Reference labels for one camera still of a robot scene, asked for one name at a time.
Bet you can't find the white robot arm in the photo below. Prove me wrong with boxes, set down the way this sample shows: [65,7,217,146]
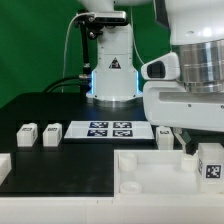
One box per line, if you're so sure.
[79,0,224,132]

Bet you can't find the black camera on mount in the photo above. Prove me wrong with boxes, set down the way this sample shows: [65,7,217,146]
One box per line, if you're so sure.
[75,11,128,26]

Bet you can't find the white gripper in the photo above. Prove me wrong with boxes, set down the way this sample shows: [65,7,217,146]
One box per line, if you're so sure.
[143,81,224,155]

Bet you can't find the white left fence block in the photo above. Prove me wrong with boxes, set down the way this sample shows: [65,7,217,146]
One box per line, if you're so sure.
[0,153,12,185]

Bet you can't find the white thin cable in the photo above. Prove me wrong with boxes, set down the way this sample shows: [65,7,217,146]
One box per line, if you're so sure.
[61,6,148,94]

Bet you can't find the white front fence wall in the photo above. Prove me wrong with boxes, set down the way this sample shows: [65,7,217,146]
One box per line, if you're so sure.
[0,195,224,224]

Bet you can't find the white marker base plate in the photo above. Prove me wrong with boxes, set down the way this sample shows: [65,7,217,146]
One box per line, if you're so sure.
[64,121,154,140]

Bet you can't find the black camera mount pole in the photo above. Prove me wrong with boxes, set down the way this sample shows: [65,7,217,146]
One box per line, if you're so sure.
[80,23,91,75]

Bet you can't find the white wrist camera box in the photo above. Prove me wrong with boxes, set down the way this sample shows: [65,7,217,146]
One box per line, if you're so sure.
[141,52,180,81]

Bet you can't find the white square tabletop part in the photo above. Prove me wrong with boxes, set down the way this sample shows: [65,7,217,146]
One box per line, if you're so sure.
[114,150,218,195]

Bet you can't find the black base cables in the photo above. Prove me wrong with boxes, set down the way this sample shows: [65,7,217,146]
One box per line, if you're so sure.
[43,75,92,94]

